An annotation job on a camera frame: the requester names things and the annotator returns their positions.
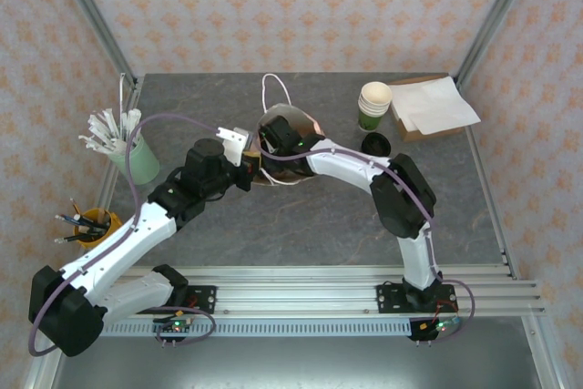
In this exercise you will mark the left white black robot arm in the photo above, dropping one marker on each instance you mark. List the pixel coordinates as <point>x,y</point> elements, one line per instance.
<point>118,248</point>

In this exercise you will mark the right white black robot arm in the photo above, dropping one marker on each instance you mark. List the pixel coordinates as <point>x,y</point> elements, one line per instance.
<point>346,166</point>

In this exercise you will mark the light green straw holder cup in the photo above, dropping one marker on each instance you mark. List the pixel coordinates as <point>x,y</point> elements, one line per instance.
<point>143,166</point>

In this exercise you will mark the white wrapped straw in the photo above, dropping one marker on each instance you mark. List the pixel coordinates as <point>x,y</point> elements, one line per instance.
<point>115,122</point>
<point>126,127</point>
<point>136,125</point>
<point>95,143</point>
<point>102,129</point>
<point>102,121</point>
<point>121,97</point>

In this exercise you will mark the stack of green paper cups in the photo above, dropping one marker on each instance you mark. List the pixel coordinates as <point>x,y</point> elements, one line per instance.
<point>370,121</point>

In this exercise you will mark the yellow pencil cup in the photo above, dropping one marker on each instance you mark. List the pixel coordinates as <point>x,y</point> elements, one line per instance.
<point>116,225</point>

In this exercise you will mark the brown cardboard box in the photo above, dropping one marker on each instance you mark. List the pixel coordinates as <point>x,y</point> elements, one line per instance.
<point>412,136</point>

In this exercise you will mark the dark wooden pencil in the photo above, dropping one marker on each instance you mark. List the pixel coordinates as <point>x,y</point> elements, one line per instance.
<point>77,211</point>
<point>77,220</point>
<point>73,238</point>

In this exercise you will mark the white paper napkin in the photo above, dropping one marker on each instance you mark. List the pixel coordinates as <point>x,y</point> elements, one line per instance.
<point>432,104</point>

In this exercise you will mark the small lit circuit board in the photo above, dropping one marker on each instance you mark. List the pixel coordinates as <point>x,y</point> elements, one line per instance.
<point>439,327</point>
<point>175,327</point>

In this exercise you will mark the grey metal shelf plate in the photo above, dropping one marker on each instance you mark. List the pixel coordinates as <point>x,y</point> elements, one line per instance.
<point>296,366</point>

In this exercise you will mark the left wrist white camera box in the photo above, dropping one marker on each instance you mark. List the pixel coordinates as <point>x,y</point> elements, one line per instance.
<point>237,145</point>

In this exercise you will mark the aluminium table edge rail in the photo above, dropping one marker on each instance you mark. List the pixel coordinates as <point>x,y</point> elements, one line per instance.
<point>296,273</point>

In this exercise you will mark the wide aluminium mounting rail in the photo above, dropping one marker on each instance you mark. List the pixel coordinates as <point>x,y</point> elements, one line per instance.
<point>296,300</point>

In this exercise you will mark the aluminium frame post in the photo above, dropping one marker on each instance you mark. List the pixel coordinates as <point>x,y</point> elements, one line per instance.
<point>496,15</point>
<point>91,15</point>

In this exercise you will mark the aluminium frame bar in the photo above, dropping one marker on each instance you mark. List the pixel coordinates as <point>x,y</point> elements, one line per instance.
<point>38,371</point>
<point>544,357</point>

